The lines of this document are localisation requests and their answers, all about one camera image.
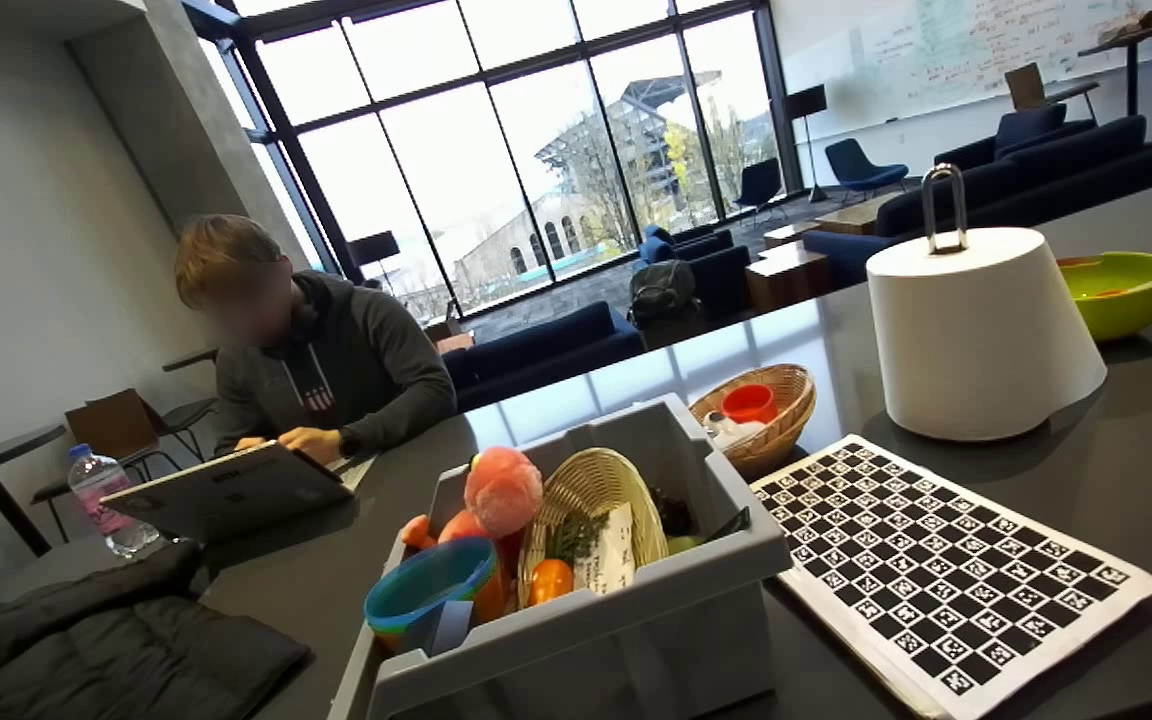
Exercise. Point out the white paper towel roll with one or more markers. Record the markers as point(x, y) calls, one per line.
point(978, 334)

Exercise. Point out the seated person dark hoodie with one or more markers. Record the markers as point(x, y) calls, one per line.
point(303, 357)

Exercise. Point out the black jacket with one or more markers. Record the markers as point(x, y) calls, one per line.
point(138, 647)

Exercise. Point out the clear water bottle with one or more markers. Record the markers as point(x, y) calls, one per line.
point(95, 476)

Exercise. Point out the green plastic bowl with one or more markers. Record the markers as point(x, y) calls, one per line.
point(1112, 293)

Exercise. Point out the dark sofa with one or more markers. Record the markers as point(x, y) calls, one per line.
point(1019, 189)

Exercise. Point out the black white checkerboard sheet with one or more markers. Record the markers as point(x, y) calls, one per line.
point(945, 595)

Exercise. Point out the blue plastic cup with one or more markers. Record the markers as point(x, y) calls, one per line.
point(434, 598)

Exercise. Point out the pink plush toy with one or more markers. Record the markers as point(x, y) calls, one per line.
point(501, 491)

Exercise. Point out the laptop on counter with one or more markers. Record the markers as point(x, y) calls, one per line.
point(232, 495)

